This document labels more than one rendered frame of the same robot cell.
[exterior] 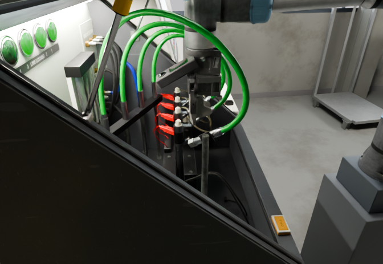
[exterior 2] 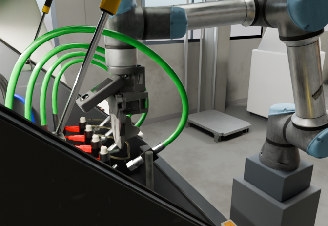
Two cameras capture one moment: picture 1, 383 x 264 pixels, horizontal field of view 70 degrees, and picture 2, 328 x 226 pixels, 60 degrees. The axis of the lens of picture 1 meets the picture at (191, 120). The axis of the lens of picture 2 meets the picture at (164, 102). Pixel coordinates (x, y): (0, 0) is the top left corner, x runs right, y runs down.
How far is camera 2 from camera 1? 0.17 m
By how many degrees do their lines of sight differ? 25
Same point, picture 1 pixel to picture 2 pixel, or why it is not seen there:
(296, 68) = (163, 93)
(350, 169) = (256, 167)
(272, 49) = not seen: hidden behind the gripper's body
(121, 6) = (113, 4)
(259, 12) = (177, 28)
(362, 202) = (273, 194)
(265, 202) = (208, 213)
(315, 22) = (172, 51)
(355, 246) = not seen: outside the picture
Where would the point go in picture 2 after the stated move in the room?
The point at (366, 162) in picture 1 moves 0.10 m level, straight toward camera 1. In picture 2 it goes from (267, 156) to (270, 170)
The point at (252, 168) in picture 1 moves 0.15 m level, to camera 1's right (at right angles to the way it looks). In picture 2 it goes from (180, 184) to (221, 174)
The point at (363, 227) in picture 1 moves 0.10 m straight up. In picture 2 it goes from (281, 216) to (285, 192)
